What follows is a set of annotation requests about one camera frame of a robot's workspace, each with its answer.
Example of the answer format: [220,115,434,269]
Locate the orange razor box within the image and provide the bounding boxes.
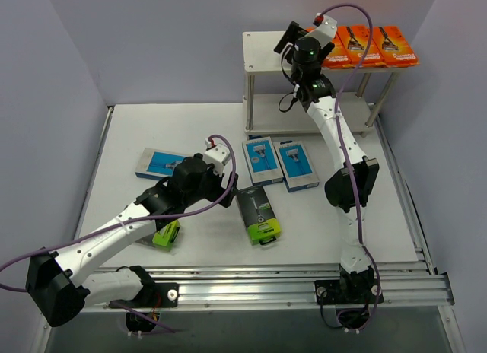
[337,25,386,68]
[306,24,353,68]
[373,26,419,68]

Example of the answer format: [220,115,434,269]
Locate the orange razor box front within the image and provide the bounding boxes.
[337,25,386,68]

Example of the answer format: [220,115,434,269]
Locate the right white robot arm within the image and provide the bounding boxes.
[274,17,380,302]

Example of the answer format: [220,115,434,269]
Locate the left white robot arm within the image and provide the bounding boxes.
[26,145,237,327]

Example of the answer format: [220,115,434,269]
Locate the white two-tier shelf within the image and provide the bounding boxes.
[243,31,402,138]

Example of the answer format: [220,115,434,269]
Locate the blue razor box middle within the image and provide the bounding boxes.
[242,137,284,186]

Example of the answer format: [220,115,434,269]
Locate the blue razor box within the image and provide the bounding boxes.
[242,137,284,186]
[273,140,320,192]
[135,148,187,180]

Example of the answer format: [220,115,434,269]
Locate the blue razor box left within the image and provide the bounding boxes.
[135,148,187,180]

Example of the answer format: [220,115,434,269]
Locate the black green razor box centre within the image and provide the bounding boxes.
[236,186,282,246]

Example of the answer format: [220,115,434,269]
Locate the black green razor box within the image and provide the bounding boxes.
[236,186,282,246]
[137,221,181,251]

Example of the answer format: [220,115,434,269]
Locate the blue razor box right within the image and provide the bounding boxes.
[273,140,320,192]

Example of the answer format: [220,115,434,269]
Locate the black green razor box left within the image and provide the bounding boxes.
[137,221,181,251]

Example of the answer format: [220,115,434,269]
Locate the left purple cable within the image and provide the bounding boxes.
[0,134,237,335]

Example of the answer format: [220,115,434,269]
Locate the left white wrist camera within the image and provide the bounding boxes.
[202,138,231,177]

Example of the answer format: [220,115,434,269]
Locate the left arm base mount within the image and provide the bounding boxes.
[108,282,180,336]

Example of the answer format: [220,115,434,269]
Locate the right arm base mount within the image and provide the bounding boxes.
[314,280,384,334]

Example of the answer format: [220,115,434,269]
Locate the aluminium rail frame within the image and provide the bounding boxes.
[40,263,456,320]

